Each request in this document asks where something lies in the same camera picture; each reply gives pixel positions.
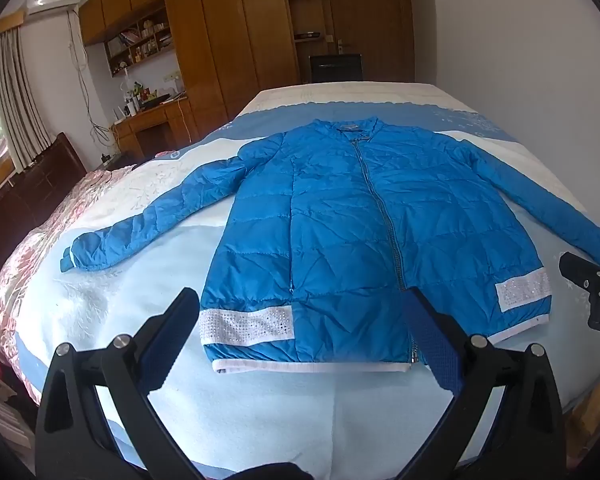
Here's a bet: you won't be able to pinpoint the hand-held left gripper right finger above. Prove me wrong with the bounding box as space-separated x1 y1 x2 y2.
402 287 566 480

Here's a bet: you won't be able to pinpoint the stack of papers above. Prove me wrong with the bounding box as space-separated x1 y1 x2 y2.
0 362 37 443

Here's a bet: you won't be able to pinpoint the dark wooden headboard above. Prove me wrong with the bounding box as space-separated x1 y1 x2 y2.
0 132 88 306

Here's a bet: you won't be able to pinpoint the beige curtain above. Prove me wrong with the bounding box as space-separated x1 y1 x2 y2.
0 25 53 168

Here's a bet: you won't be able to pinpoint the cardboard box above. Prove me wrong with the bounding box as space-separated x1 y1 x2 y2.
565 375 600 461

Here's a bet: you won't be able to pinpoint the wooden desk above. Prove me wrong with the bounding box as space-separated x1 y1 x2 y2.
110 92 198 158

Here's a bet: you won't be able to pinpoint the white hanging cable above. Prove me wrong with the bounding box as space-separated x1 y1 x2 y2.
67 10 117 157

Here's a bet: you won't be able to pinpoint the pink floral quilt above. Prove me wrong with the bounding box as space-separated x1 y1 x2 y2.
0 162 146 406

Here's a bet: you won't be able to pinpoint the wooden door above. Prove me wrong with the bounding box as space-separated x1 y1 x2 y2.
315 0 416 83

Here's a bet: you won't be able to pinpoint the black chair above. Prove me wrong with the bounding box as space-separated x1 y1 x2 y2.
308 52 365 84

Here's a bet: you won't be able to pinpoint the wooden wall bookshelf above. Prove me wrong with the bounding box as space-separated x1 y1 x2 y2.
102 10 176 78

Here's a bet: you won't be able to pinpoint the orange cable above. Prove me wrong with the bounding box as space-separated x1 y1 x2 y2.
177 97 194 142

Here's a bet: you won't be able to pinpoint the white air conditioner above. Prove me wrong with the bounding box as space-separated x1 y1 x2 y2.
25 0 81 16

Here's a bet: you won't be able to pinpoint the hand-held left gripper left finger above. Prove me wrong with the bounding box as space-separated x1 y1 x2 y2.
35 287 216 480

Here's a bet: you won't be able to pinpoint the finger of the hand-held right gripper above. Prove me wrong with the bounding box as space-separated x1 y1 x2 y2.
559 252 600 292

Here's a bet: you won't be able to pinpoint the wooden wardrobe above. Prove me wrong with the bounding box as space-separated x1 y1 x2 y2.
79 0 301 143

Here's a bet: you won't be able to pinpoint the colourful desk toys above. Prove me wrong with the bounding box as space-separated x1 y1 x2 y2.
130 81 157 104

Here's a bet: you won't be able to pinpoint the bed with blue white bedspread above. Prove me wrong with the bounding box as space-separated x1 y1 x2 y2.
0 81 600 480

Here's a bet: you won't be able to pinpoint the blue quilted jacket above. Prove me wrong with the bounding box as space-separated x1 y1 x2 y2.
60 116 600 375

